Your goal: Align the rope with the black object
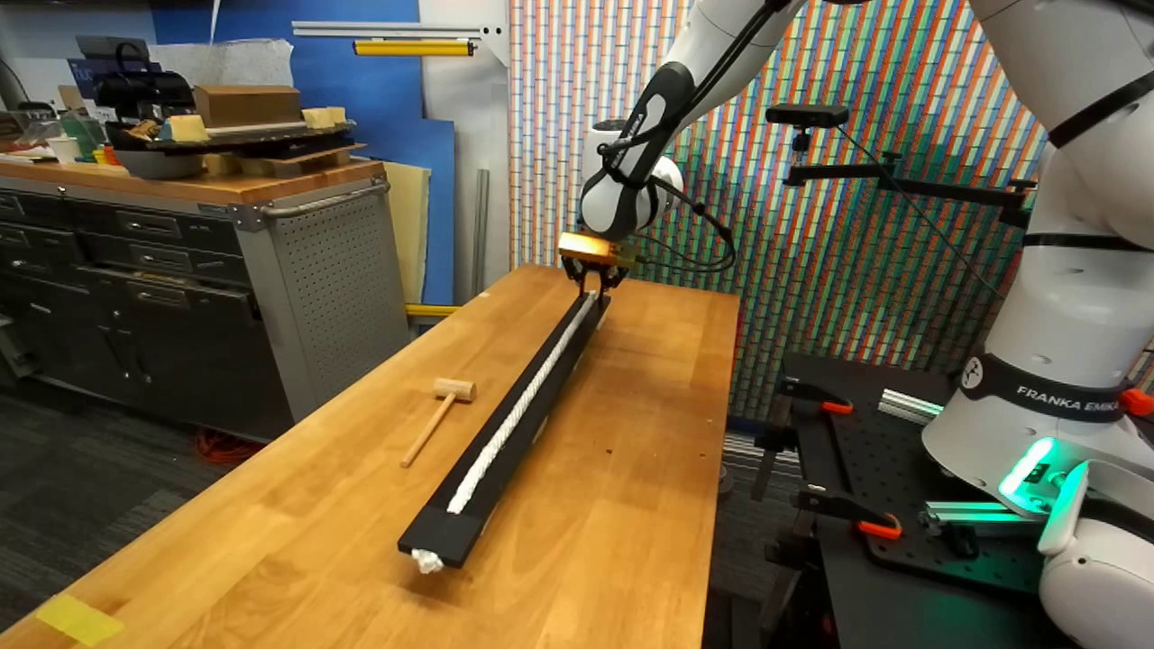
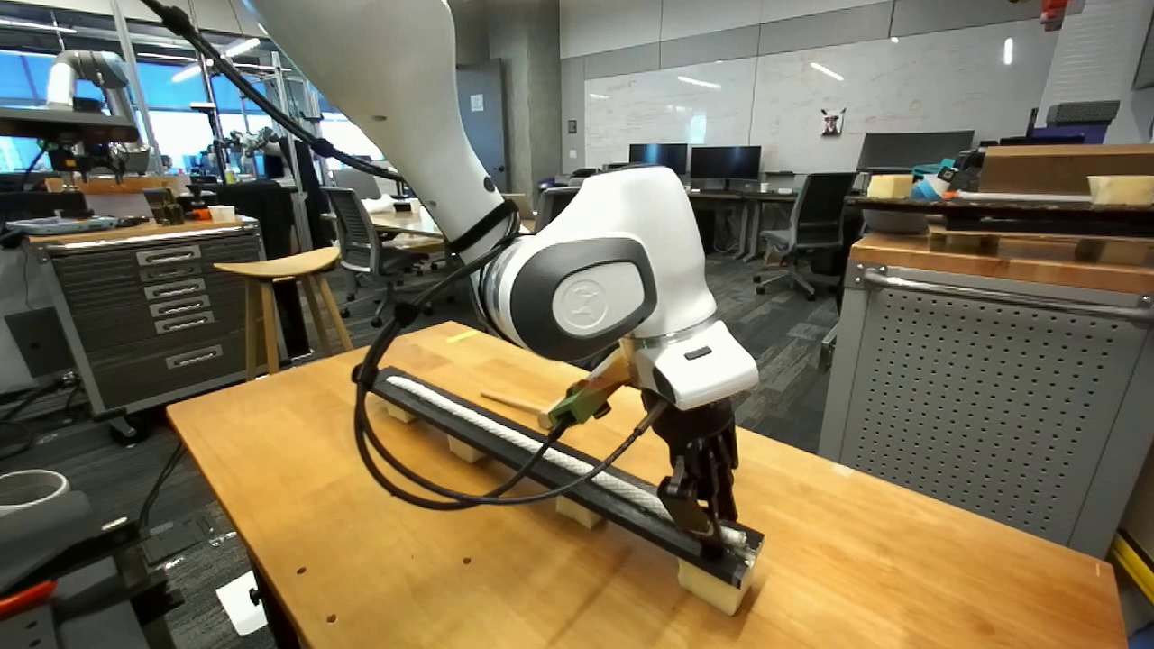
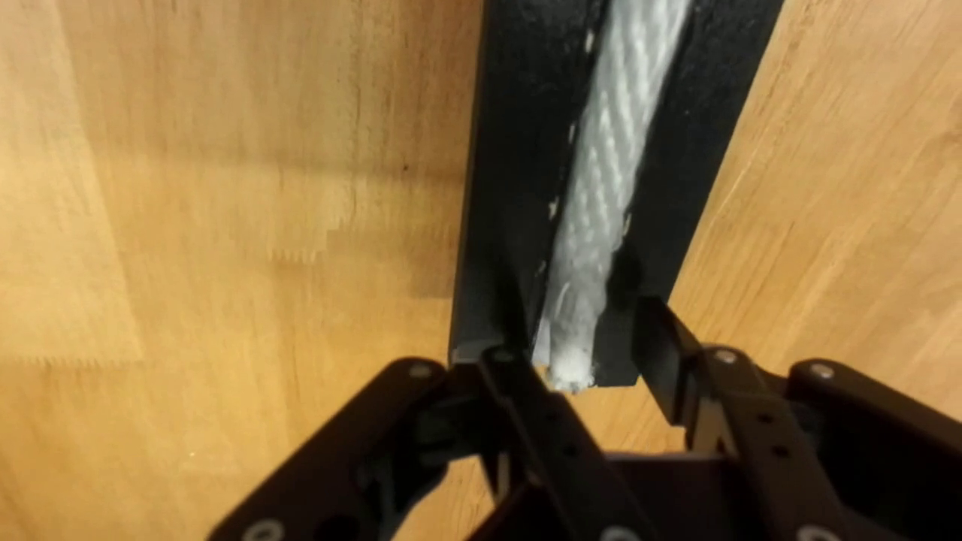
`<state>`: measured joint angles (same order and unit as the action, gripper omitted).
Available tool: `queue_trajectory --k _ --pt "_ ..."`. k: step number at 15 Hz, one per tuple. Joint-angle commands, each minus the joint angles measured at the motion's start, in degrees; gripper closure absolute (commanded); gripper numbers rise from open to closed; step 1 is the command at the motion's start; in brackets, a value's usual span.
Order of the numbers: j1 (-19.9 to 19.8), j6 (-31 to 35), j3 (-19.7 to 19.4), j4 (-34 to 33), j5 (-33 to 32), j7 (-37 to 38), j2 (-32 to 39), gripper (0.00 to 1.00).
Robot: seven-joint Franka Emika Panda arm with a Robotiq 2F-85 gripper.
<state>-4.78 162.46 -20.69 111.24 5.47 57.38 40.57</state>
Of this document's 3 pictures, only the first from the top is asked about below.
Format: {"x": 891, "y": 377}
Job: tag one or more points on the pale foam block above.
{"x": 325, "y": 116}
{"x": 187, "y": 129}

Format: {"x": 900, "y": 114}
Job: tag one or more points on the yellow tape patch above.
{"x": 78, "y": 621}

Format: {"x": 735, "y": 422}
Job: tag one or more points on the yellow bar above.
{"x": 432, "y": 312}

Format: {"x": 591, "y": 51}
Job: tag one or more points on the beige board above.
{"x": 411, "y": 236}

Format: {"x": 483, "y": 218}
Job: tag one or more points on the teal small object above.
{"x": 85, "y": 136}

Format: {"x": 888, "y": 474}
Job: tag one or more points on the dark equipment pile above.
{"x": 132, "y": 78}

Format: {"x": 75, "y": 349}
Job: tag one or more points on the silver aluminium bar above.
{"x": 909, "y": 406}

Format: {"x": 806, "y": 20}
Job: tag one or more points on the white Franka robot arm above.
{"x": 1070, "y": 302}

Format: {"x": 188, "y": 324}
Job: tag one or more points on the grey perforated workbench cabinet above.
{"x": 325, "y": 302}

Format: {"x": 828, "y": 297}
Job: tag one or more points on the small wooden mallet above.
{"x": 456, "y": 392}

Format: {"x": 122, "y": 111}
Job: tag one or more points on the silver metal bar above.
{"x": 383, "y": 27}

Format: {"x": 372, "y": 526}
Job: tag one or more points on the wooden plank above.
{"x": 289, "y": 160}

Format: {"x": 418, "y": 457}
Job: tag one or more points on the black stereo camera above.
{"x": 810, "y": 116}

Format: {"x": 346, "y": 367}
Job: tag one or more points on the long black rail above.
{"x": 437, "y": 544}

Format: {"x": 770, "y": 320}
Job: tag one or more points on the yellow spirit level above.
{"x": 414, "y": 49}

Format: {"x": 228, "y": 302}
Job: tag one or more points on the black breadboard table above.
{"x": 888, "y": 480}

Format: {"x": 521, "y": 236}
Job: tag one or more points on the brown box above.
{"x": 247, "y": 106}

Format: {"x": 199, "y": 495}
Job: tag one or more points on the blue board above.
{"x": 361, "y": 111}

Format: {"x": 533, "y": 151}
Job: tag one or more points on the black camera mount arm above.
{"x": 939, "y": 185}

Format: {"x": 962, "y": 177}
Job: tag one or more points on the multicolour patterned backdrop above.
{"x": 841, "y": 276}

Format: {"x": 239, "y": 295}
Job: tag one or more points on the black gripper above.
{"x": 599, "y": 269}

